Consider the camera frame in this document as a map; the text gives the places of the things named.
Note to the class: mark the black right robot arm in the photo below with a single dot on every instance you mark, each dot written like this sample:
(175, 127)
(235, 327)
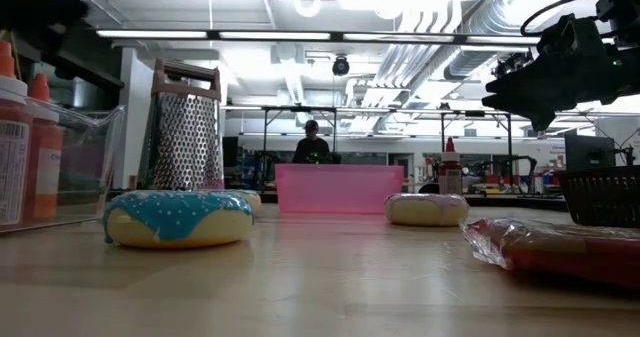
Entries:
(625, 7)

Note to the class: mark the black background robot arm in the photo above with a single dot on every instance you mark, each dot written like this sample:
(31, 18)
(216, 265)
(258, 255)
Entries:
(500, 159)

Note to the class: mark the black computer monitor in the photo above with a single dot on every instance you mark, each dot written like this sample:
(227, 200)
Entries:
(590, 152)

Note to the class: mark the black mesh basket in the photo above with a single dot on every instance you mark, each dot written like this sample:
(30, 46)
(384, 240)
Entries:
(600, 197)

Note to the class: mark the orange icing squeeze bottle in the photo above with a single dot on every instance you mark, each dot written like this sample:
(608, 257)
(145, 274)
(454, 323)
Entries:
(12, 177)
(47, 177)

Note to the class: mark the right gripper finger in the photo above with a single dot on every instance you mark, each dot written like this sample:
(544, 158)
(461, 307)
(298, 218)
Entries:
(525, 82)
(530, 107)

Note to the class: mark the black background rig frame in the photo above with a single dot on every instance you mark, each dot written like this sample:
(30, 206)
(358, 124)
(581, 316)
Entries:
(475, 113)
(300, 109)

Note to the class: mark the long ceiling light bar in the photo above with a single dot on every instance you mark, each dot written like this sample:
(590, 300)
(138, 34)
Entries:
(275, 35)

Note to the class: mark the red icing squeeze bottle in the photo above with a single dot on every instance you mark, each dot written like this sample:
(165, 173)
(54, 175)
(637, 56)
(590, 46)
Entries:
(450, 174)

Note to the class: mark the blue sprinkled frosted donut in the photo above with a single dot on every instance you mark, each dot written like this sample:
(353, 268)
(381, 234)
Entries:
(175, 217)

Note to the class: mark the red snack packet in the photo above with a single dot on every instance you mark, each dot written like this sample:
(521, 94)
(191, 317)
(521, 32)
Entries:
(560, 252)

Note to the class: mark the clear plastic container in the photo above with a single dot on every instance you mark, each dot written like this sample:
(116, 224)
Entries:
(95, 177)

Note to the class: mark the black hanging camera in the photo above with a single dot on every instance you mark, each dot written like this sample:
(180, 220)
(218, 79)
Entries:
(341, 66)

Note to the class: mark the pink plastic bin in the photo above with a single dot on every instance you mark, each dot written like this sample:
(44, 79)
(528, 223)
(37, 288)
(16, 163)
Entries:
(340, 189)

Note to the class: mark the black ceiling spotlights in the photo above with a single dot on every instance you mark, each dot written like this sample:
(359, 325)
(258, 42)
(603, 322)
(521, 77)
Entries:
(510, 64)

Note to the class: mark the person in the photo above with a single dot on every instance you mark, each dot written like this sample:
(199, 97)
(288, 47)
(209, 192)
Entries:
(311, 149)

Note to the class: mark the round pendant ceiling lamp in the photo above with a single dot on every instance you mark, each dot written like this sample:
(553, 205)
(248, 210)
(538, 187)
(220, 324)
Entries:
(307, 4)

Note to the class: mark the pale blue frosted donut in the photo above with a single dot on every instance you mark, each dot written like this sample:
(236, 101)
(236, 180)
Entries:
(252, 201)

